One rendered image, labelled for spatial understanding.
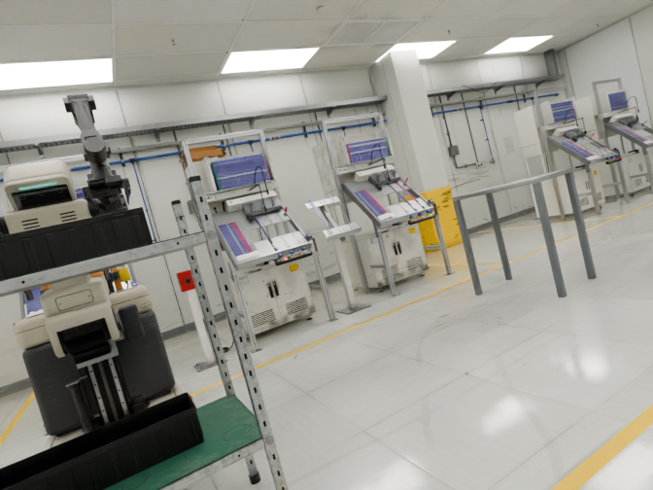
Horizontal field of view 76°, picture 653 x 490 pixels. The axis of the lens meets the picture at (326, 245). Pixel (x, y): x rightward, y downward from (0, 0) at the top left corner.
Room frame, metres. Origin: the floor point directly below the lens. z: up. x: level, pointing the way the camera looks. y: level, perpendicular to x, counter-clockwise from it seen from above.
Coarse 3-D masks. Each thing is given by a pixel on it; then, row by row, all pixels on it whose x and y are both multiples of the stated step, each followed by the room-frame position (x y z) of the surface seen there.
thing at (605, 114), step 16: (608, 80) 6.83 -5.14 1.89; (592, 96) 6.81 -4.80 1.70; (608, 96) 6.68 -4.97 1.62; (624, 96) 6.88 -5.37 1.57; (592, 112) 6.79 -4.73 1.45; (608, 112) 6.69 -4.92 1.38; (624, 112) 6.89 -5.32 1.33; (592, 128) 6.84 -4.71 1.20; (608, 128) 6.62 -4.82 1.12; (624, 128) 6.55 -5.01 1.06; (640, 128) 6.65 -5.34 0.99; (608, 144) 6.66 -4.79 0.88; (640, 144) 6.28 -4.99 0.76; (624, 160) 6.52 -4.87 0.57; (640, 160) 6.66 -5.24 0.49; (608, 176) 6.76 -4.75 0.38; (640, 176) 6.32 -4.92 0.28; (608, 192) 6.81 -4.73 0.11
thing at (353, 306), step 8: (328, 224) 3.86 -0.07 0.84; (336, 240) 3.86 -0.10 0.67; (336, 248) 3.85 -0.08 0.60; (336, 256) 3.88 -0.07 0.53; (344, 264) 3.86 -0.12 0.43; (344, 272) 3.86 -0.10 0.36; (344, 280) 3.85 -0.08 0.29; (344, 288) 3.89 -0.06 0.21; (352, 288) 3.87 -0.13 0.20; (352, 296) 3.86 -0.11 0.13; (352, 304) 3.85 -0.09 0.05; (360, 304) 3.95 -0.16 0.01; (368, 304) 3.86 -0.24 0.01; (344, 312) 3.80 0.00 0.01; (352, 312) 3.74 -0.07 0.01
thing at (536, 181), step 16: (544, 176) 2.70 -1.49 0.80; (480, 192) 3.03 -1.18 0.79; (576, 192) 2.88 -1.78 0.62; (544, 208) 2.66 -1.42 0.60; (576, 208) 2.88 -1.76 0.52; (464, 224) 3.23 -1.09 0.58; (496, 224) 3.44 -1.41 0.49; (544, 224) 2.67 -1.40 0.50; (576, 224) 2.90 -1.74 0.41; (464, 240) 3.23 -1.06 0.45; (560, 272) 2.67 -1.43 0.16; (592, 272) 2.87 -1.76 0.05; (480, 288) 3.23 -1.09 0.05; (560, 288) 2.67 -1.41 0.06
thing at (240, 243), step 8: (232, 224) 3.72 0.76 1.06; (240, 224) 3.73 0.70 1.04; (224, 232) 3.61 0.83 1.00; (232, 232) 3.63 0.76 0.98; (240, 232) 3.64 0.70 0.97; (232, 240) 3.55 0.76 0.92; (240, 240) 3.56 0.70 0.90; (248, 240) 3.57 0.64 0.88; (232, 248) 3.47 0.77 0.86; (240, 248) 3.48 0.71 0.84; (248, 248) 3.50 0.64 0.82; (256, 248) 3.51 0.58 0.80; (240, 256) 3.41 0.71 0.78; (248, 256) 3.42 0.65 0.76; (256, 256) 3.43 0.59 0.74
